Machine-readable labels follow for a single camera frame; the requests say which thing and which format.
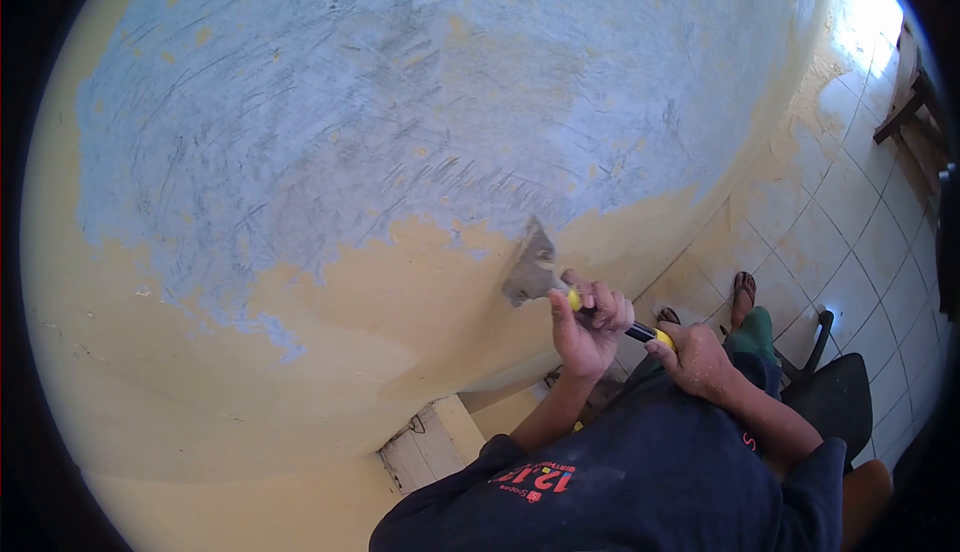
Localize person's left hand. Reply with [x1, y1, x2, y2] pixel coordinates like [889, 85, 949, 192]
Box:
[546, 268, 636, 384]

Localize person's right hand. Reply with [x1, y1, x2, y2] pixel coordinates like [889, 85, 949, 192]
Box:
[644, 319, 741, 408]

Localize person's left thumb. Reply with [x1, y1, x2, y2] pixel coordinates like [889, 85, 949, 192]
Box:
[546, 288, 577, 333]

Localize person's left fingers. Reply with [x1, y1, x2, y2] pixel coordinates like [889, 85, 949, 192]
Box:
[561, 268, 636, 334]

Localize yellow black handled wall scraper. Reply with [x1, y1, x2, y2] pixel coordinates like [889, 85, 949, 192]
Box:
[500, 215, 677, 351]

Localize person's legs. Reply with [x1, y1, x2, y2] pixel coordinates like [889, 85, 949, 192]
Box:
[654, 270, 786, 403]

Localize person's body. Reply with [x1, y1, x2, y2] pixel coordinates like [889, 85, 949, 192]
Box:
[368, 354, 849, 552]

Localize black chair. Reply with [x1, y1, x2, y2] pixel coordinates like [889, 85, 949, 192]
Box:
[774, 309, 876, 472]

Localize cream wooden box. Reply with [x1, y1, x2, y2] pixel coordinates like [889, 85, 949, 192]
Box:
[377, 393, 489, 496]

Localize brown rounded object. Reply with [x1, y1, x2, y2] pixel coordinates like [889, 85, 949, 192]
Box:
[840, 459, 896, 552]

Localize wooden furniture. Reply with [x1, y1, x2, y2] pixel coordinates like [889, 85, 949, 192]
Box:
[872, 18, 948, 197]

